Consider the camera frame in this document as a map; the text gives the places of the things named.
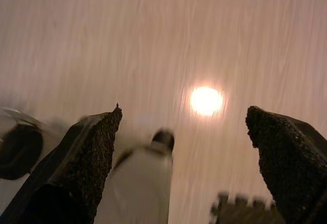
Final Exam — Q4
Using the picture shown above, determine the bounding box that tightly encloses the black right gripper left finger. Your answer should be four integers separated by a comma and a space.
0, 103, 123, 224

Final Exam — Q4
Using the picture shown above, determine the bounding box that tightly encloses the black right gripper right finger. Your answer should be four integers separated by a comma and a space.
246, 106, 327, 224

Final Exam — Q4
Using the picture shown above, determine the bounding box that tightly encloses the black serrated robot foot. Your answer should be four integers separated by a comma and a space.
211, 192, 286, 224

